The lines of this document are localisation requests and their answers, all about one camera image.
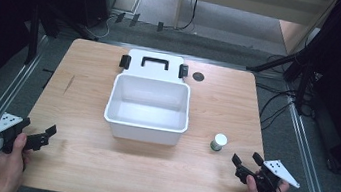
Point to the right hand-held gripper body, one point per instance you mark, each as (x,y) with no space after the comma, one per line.
(273,177)

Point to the small white-capped green jar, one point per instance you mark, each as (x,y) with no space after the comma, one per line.
(219,141)

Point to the white plastic storage box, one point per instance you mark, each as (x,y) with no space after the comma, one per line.
(148,106)

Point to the black tripod leg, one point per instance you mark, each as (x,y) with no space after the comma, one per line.
(274,61)

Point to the black round table grommet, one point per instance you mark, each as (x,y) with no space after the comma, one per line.
(198,76)

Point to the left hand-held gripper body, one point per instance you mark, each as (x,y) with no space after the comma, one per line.
(8,123)

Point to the person's left hand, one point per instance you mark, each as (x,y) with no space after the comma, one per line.
(10,167)

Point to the light wooden furniture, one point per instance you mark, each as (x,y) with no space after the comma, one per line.
(252,3)

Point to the black stand post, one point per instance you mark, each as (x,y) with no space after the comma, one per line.
(33,36)

